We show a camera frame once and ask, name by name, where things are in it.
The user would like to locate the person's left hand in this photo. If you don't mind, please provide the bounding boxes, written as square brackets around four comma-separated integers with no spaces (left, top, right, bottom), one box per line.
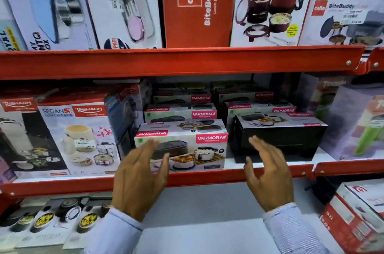
[112,139,170,222]

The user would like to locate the person's right hand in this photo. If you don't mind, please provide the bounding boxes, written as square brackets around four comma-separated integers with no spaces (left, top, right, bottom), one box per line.
[244,135,295,212]

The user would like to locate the person's left forearm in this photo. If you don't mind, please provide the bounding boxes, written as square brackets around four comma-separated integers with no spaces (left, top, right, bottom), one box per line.
[85,207,144,254]

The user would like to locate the person's right forearm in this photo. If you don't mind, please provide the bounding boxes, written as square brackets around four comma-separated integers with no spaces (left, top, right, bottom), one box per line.
[262,202,331,254]

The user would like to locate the white box pink label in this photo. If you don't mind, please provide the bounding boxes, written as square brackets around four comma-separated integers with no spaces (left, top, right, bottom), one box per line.
[134,119,229,172]
[153,88,213,105]
[144,103,218,124]

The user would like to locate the long red metal shelf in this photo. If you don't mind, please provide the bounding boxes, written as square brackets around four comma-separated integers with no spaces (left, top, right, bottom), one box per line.
[0,45,365,81]
[0,163,314,198]

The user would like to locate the black box pink label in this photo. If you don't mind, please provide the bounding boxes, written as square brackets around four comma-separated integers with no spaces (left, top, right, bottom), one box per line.
[221,101,297,133]
[232,112,328,163]
[213,90,275,111]

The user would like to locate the dark box with red label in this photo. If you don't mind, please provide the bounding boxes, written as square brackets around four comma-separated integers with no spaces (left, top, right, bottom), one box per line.
[104,79,154,160]

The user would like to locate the white box cream lunch carrier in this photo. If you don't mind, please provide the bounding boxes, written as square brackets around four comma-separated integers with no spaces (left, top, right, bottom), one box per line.
[37,94,121,177]

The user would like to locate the white box yellow food bowls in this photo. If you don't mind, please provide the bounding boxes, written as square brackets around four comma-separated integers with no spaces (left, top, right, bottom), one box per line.
[0,203,39,250]
[62,201,113,250]
[15,198,90,249]

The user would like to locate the lilac box green bottle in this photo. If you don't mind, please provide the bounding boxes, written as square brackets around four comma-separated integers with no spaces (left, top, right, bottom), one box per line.
[296,73,346,124]
[319,82,384,162]

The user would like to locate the short red metal shelf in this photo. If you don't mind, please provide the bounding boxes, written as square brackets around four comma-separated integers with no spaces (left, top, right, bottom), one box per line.
[313,159,384,178]
[355,48,384,75]

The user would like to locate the red and white appliance box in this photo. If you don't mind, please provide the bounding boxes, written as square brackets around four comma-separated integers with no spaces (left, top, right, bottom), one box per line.
[319,178,384,254]

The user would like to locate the white box dark lunch carrier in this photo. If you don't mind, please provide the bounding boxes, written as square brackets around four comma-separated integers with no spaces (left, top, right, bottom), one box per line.
[0,95,70,180]

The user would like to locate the plain red lunch box carton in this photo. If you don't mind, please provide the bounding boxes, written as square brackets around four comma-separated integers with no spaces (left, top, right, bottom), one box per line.
[159,0,238,49]

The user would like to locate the white box pink lunch box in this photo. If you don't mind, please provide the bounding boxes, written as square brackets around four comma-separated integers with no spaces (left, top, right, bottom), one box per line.
[77,0,163,50]

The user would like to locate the white box maroon lunch carrier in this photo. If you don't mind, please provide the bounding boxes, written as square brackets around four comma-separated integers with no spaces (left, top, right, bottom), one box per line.
[230,0,319,48]

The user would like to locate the grey box navy lunch containers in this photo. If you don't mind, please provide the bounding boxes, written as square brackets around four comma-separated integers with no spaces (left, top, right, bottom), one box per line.
[298,0,384,48]

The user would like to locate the white box blue lunch box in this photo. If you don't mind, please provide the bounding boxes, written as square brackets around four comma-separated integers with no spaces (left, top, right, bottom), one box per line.
[0,0,99,51]

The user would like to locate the white box yellow label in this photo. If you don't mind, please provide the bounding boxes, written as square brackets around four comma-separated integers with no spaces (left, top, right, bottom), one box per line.
[0,0,28,52]

